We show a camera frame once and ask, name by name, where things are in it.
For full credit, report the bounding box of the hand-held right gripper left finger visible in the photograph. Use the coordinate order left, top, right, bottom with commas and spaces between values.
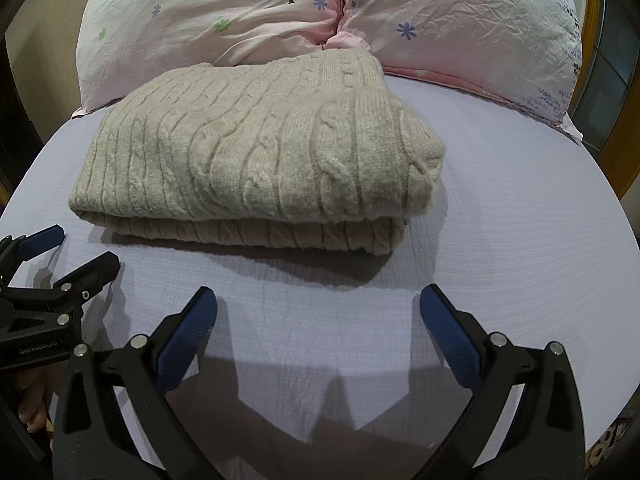
52, 286, 222, 480

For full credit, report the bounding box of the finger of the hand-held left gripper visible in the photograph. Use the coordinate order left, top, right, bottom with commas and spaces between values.
0, 252, 122, 333
0, 225, 67, 275

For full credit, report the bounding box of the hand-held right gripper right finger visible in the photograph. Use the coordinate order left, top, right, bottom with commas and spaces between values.
419, 283, 587, 480

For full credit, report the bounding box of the beige cable knit sweater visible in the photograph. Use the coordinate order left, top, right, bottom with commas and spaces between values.
67, 49, 447, 257

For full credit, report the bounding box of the person's left hand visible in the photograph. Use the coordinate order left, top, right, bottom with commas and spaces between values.
17, 371, 54, 434

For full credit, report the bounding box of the lavender bed sheet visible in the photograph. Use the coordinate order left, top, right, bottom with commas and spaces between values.
0, 74, 632, 480

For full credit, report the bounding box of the white floral pillow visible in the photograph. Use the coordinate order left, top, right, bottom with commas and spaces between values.
70, 0, 348, 120

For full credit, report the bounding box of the pink floral pillow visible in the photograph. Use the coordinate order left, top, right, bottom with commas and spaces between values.
325, 0, 585, 142

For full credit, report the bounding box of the glass window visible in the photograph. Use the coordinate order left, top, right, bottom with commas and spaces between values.
572, 0, 638, 153

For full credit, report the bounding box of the yellow wooden frame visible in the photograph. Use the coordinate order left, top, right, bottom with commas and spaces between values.
580, 0, 640, 201

